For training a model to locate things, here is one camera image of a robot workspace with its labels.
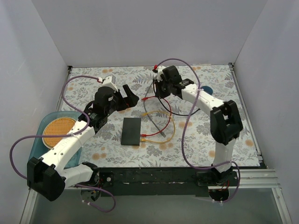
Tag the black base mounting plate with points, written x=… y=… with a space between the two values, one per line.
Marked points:
x=166 y=181

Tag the teal plastic tray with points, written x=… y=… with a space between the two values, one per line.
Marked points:
x=38 y=148

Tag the floral patterned table mat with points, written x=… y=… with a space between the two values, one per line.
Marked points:
x=172 y=140

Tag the black network switch box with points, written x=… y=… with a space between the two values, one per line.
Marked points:
x=131 y=132

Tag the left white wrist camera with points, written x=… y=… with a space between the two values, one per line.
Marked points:
x=109 y=81

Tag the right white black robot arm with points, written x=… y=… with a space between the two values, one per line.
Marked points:
x=225 y=120

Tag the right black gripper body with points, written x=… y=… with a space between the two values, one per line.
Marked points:
x=160 y=88

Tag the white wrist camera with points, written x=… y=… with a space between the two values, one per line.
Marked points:
x=109 y=81
x=159 y=73

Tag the blue plastic cup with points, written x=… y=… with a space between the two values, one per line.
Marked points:
x=207 y=89

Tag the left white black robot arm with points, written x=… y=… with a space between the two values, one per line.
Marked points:
x=48 y=175

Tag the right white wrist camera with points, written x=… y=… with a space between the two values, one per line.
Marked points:
x=159 y=73

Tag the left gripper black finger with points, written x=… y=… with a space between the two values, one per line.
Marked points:
x=131 y=97
x=131 y=102

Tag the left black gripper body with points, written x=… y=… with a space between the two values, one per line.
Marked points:
x=123 y=99

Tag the orange woven round plate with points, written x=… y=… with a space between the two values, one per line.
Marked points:
x=60 y=126

